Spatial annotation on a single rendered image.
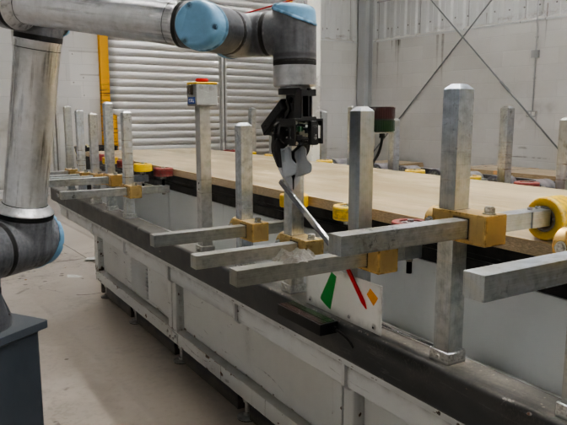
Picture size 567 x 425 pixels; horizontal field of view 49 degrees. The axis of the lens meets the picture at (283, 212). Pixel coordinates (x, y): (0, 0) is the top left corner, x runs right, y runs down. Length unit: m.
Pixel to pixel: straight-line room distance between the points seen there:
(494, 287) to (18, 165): 1.29
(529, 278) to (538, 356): 0.55
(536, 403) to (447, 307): 0.20
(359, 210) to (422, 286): 0.30
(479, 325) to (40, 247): 1.12
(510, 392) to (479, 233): 0.25
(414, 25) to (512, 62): 2.09
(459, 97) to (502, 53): 8.93
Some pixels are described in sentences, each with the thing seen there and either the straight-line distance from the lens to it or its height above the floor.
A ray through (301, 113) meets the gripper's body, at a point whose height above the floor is 1.13.
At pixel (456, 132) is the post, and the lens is 1.05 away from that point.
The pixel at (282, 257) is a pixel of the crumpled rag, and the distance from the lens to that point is 1.14.
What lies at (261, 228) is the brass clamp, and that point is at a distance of 1.63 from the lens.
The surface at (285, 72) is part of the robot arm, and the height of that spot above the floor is 1.21.
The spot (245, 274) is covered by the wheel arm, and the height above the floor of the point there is 0.85.
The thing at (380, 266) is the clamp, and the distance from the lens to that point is 1.21.
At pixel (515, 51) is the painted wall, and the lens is 9.86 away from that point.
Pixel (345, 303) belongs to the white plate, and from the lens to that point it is 1.31.
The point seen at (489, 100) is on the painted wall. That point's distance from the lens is 10.05.
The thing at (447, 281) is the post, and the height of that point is 0.85.
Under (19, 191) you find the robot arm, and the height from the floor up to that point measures 0.93.
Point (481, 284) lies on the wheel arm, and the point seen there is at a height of 0.95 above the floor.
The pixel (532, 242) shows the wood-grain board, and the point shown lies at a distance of 1.22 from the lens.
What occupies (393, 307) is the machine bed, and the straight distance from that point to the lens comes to 1.55.
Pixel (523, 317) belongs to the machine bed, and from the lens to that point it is 1.29.
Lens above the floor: 1.13
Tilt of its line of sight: 9 degrees down
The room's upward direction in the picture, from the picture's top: straight up
